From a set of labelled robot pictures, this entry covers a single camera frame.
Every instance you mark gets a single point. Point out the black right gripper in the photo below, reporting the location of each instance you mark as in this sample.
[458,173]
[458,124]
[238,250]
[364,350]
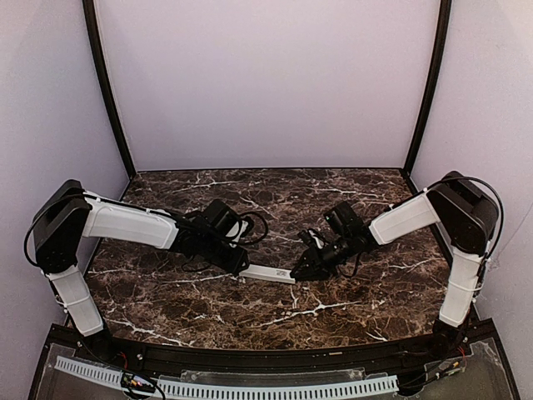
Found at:
[318,258]

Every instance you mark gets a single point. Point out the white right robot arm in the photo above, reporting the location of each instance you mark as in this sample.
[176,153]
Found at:
[471,212]

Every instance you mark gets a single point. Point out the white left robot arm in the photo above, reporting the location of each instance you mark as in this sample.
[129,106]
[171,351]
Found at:
[72,213]

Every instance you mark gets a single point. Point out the black front table rail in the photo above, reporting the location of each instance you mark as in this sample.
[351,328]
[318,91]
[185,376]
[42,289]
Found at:
[402,356]

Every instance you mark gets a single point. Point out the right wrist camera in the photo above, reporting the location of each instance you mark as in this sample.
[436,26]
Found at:
[312,238]

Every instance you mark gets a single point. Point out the left black frame post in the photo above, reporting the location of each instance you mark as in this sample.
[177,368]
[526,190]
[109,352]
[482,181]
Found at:
[99,62]

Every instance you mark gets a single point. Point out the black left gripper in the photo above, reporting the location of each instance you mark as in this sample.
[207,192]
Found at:
[227,258]

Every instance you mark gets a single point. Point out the grey slotted cable duct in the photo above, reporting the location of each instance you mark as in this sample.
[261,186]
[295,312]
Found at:
[342,384]

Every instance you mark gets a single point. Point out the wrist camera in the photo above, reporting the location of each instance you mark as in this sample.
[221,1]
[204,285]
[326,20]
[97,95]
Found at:
[312,238]
[243,228]

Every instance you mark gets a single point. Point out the right black frame post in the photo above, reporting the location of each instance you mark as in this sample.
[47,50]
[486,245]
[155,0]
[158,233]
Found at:
[434,69]

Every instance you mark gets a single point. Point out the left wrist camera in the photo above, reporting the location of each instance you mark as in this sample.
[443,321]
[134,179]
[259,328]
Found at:
[243,228]

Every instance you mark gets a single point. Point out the black frame post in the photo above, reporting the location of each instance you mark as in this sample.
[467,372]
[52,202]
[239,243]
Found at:
[99,62]
[434,69]

